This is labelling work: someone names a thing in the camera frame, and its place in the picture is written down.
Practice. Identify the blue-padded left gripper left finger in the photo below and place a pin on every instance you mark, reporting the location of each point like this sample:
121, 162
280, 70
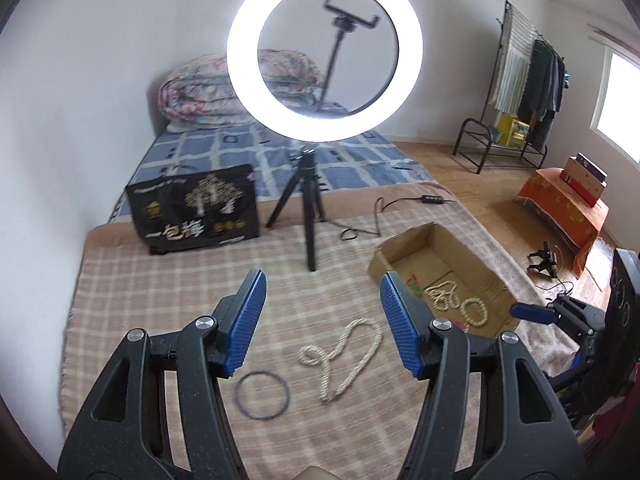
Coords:
121, 431

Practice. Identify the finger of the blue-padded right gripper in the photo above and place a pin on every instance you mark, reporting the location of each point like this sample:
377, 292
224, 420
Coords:
533, 313

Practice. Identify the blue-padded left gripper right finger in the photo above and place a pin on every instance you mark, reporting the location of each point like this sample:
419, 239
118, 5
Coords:
523, 431

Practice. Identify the red cord pendant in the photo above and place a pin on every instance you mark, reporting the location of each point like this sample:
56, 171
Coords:
414, 286

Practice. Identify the small black floor tripod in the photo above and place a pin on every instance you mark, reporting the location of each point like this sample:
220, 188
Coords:
543, 261

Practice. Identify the brown cardboard box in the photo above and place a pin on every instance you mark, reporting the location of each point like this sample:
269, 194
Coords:
458, 284

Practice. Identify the orange cloth covered table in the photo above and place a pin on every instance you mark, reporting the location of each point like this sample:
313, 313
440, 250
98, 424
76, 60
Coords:
579, 223

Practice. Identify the cardboard box with books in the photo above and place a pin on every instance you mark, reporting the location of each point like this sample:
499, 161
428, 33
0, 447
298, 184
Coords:
584, 178

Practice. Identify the dark blue bangle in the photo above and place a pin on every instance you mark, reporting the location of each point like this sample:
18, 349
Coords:
262, 395

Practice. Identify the yellow box on rack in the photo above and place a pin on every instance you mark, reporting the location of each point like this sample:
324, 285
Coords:
514, 133

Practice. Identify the beige plaid blanket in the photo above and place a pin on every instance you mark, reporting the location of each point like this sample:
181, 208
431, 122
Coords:
364, 434

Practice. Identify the window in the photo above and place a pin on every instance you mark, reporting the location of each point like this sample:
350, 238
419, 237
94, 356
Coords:
616, 116

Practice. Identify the black clothes rack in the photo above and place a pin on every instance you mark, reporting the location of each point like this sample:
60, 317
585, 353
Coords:
477, 140

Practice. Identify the dark hanging clothes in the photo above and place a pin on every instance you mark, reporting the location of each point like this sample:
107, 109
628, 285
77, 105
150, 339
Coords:
542, 97

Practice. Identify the striped hanging cloth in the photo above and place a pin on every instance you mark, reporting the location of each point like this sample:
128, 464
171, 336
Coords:
517, 45

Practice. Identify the blue checkered bed sheet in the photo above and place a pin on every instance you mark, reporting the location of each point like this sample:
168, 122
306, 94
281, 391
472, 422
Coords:
365, 161

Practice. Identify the black snack bag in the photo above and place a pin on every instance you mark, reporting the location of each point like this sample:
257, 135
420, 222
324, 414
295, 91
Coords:
195, 211

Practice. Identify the black tripod stand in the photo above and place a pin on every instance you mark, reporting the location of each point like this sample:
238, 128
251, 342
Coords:
306, 178

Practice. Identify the folded floral quilt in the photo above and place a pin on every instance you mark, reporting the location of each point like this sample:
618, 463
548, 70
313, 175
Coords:
200, 93

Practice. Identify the white ring light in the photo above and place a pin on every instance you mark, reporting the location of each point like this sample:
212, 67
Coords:
369, 52

